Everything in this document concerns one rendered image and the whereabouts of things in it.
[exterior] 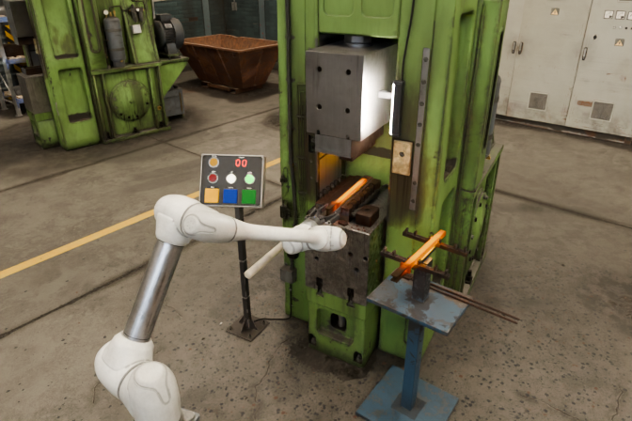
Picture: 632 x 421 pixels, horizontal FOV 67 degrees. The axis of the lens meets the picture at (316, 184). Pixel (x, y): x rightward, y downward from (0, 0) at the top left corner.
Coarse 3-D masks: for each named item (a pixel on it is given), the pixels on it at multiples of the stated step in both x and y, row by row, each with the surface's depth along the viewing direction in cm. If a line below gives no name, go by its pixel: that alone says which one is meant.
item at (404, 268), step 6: (438, 234) 220; (444, 234) 222; (432, 240) 215; (426, 246) 210; (432, 246) 213; (420, 252) 206; (426, 252) 209; (414, 258) 202; (420, 258) 205; (402, 264) 197; (408, 264) 198; (414, 264) 201; (396, 270) 194; (402, 270) 194; (408, 270) 196; (396, 276) 190; (402, 276) 193; (396, 282) 191
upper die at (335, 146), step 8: (320, 136) 236; (328, 136) 233; (368, 136) 246; (376, 136) 256; (320, 144) 237; (328, 144) 235; (336, 144) 233; (344, 144) 230; (352, 144) 230; (360, 144) 239; (368, 144) 248; (328, 152) 237; (336, 152) 234; (344, 152) 232; (352, 152) 232
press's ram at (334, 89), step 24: (336, 48) 227; (360, 48) 227; (384, 48) 228; (312, 72) 224; (336, 72) 218; (360, 72) 212; (384, 72) 234; (312, 96) 229; (336, 96) 223; (360, 96) 217; (384, 96) 232; (312, 120) 234; (336, 120) 228; (360, 120) 221; (384, 120) 247
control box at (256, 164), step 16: (208, 160) 257; (224, 160) 256; (240, 160) 255; (256, 160) 255; (208, 176) 256; (224, 176) 255; (240, 176) 255; (256, 176) 254; (240, 192) 254; (256, 192) 253
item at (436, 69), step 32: (416, 0) 203; (448, 0) 197; (416, 32) 208; (448, 32) 202; (416, 64) 213; (448, 64) 207; (416, 96) 218; (448, 96) 214; (416, 128) 224; (448, 128) 225; (416, 160) 230; (448, 160) 260; (416, 192) 237; (448, 192) 253; (416, 224) 244; (448, 224) 277; (384, 320) 278
